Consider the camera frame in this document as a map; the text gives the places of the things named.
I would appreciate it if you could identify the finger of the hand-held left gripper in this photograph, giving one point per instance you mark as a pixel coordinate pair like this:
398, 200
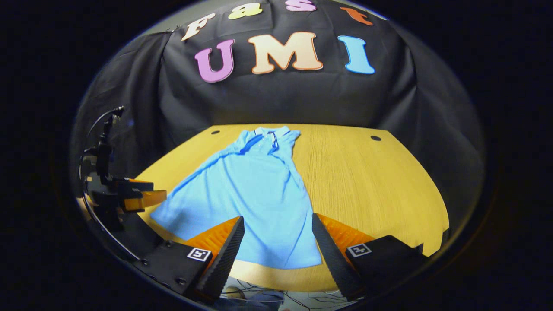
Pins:
149, 199
136, 186

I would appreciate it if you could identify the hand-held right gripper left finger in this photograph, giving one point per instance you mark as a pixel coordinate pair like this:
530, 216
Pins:
224, 263

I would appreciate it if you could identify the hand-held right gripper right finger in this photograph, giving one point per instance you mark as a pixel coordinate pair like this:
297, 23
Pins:
332, 259

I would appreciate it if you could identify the light blue polo T-shirt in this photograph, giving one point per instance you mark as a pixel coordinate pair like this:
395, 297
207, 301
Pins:
255, 194

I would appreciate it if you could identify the black backdrop cloth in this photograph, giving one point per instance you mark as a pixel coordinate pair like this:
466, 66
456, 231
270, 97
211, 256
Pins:
281, 99

